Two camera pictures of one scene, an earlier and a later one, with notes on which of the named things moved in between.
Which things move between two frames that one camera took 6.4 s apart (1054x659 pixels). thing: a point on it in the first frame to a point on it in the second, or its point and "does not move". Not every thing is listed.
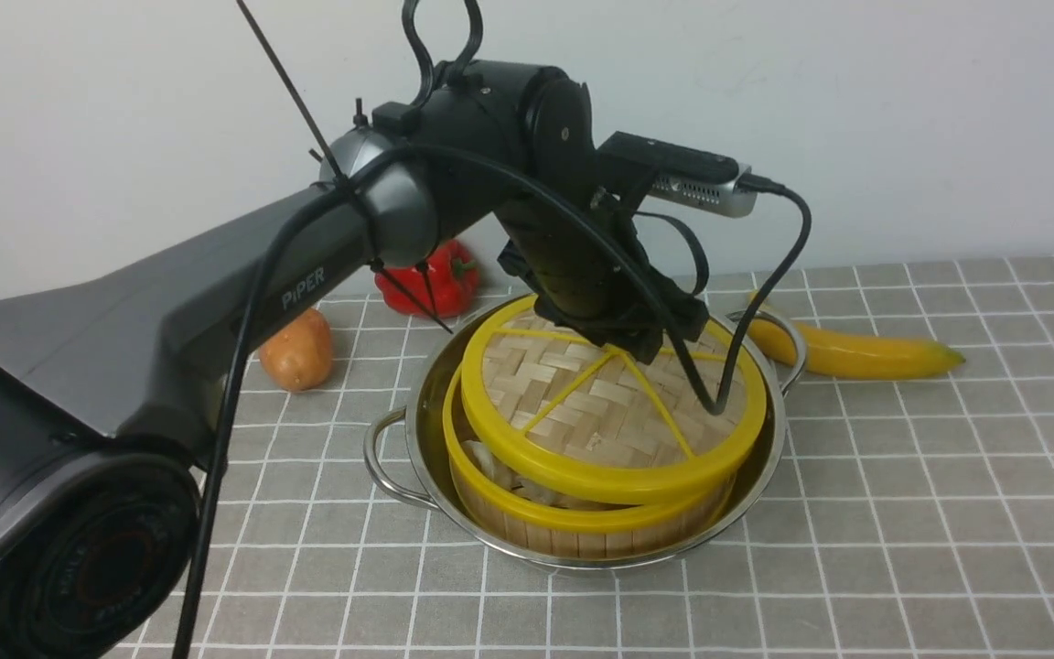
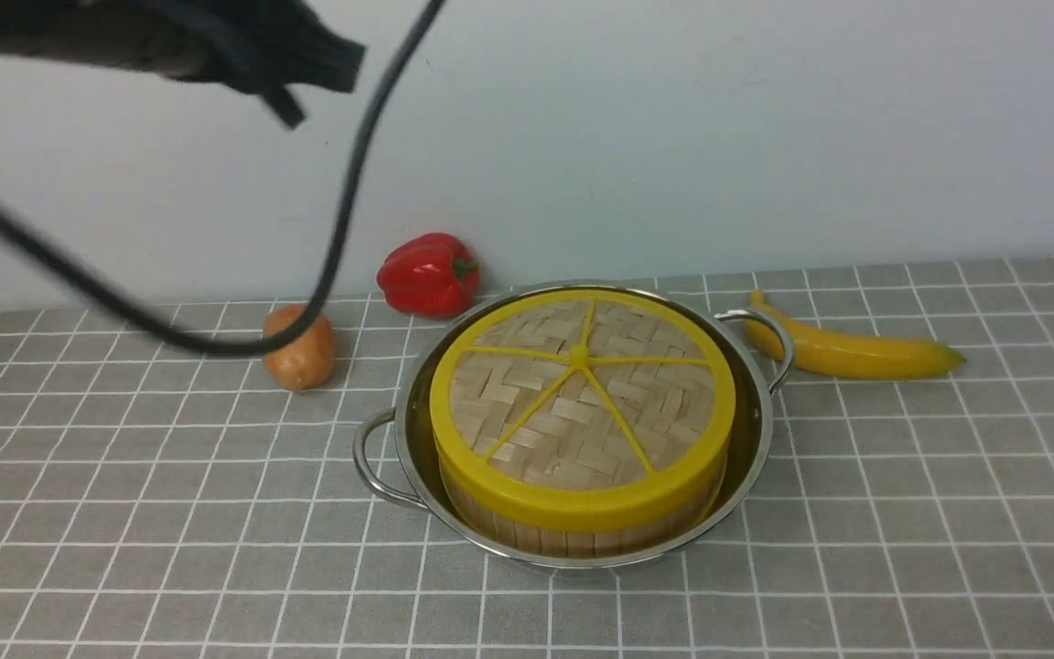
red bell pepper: [452, 276] does not move
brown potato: [301, 357] does not move
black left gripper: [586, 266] to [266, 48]
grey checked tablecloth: [967, 515] does not move
